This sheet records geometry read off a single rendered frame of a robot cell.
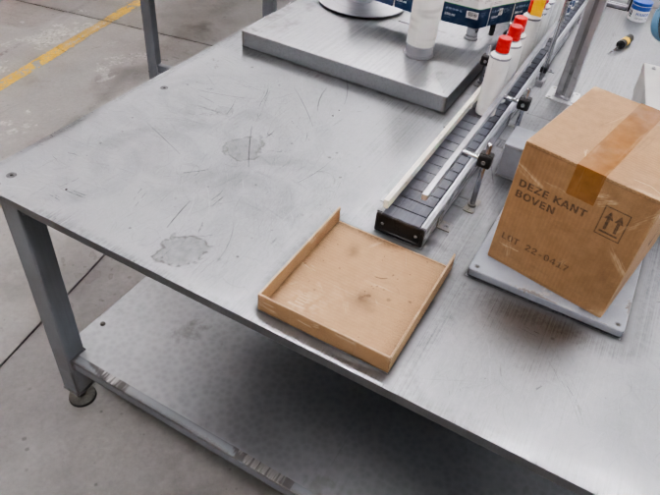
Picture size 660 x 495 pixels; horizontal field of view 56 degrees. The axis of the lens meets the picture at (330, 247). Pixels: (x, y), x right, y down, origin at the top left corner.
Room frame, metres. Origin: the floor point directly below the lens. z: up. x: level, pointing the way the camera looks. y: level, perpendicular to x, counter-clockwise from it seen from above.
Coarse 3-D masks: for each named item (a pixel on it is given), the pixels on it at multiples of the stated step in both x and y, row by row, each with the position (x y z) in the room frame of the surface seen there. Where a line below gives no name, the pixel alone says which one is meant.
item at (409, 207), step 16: (560, 32) 2.06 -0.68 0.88; (544, 48) 1.91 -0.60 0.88; (496, 112) 1.47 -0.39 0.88; (464, 128) 1.37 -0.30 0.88; (448, 144) 1.28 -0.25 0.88; (432, 160) 1.21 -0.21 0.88; (464, 160) 1.22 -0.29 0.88; (416, 176) 1.14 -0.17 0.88; (432, 176) 1.14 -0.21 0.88; (448, 176) 1.15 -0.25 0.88; (416, 192) 1.07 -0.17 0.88; (432, 192) 1.08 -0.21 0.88; (400, 208) 1.01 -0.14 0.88; (416, 208) 1.02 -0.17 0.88; (432, 208) 1.03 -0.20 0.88; (416, 224) 0.97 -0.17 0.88
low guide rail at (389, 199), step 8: (480, 88) 1.52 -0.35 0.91; (472, 96) 1.47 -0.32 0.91; (472, 104) 1.46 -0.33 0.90; (464, 112) 1.39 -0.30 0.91; (456, 120) 1.34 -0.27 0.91; (448, 128) 1.30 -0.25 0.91; (440, 136) 1.26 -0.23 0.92; (432, 144) 1.22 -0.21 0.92; (424, 152) 1.18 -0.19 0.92; (432, 152) 1.20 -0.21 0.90; (424, 160) 1.16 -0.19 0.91; (416, 168) 1.12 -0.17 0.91; (408, 176) 1.08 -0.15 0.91; (400, 184) 1.05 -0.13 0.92; (392, 192) 1.02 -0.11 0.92; (400, 192) 1.04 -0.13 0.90; (384, 200) 0.99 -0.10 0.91; (392, 200) 1.01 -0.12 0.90
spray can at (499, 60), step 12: (504, 36) 1.46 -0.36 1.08; (504, 48) 1.44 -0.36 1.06; (492, 60) 1.44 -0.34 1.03; (504, 60) 1.43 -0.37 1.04; (492, 72) 1.43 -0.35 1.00; (504, 72) 1.43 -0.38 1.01; (492, 84) 1.43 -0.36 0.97; (480, 96) 1.44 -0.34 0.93; (492, 96) 1.43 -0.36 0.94; (480, 108) 1.43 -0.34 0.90
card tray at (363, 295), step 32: (320, 256) 0.89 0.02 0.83; (352, 256) 0.90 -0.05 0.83; (384, 256) 0.91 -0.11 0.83; (416, 256) 0.92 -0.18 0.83; (288, 288) 0.80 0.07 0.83; (320, 288) 0.81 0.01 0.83; (352, 288) 0.81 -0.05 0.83; (384, 288) 0.82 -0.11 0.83; (416, 288) 0.83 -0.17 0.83; (288, 320) 0.71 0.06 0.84; (320, 320) 0.73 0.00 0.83; (352, 320) 0.73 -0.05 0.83; (384, 320) 0.74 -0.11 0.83; (416, 320) 0.73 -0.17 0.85; (352, 352) 0.66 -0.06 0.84; (384, 352) 0.67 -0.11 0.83
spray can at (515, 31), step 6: (516, 24) 1.54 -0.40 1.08; (510, 30) 1.53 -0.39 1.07; (516, 30) 1.52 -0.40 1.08; (516, 36) 1.52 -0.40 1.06; (516, 42) 1.52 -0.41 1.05; (510, 48) 1.51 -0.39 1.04; (516, 48) 1.51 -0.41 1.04; (516, 54) 1.51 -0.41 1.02; (516, 60) 1.52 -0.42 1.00; (510, 66) 1.51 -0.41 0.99; (510, 72) 1.51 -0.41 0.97; (510, 78) 1.51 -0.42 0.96; (504, 84) 1.51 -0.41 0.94; (504, 102) 1.52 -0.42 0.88
